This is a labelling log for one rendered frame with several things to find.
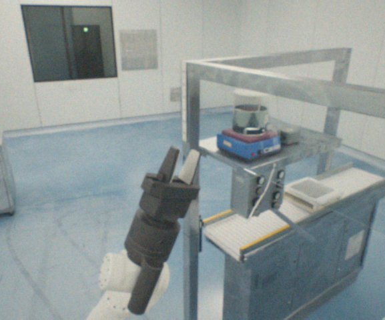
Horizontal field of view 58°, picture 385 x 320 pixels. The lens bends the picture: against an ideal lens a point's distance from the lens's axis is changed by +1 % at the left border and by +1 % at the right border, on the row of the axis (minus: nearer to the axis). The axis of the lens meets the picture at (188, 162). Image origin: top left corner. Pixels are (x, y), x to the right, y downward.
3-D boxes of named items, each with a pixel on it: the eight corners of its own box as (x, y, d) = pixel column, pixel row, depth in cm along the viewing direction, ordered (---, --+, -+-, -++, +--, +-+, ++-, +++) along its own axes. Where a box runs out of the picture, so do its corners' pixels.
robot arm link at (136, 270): (166, 229, 69) (147, 277, 71) (115, 220, 65) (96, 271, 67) (184, 263, 59) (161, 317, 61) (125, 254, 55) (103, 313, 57)
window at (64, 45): (34, 83, 561) (20, 4, 516) (33, 83, 562) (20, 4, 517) (117, 77, 615) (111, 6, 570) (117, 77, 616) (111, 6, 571)
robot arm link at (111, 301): (168, 254, 68) (141, 291, 75) (125, 247, 64) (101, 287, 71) (173, 284, 63) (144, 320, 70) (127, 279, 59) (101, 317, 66)
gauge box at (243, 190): (247, 220, 140) (249, 176, 132) (229, 209, 148) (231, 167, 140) (282, 204, 152) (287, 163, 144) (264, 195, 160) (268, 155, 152)
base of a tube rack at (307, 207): (315, 215, 183) (315, 211, 182) (279, 197, 202) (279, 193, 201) (342, 202, 196) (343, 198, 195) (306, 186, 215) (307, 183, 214)
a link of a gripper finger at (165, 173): (183, 151, 57) (170, 184, 58) (171, 144, 59) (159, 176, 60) (177, 149, 56) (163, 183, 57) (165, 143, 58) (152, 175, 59)
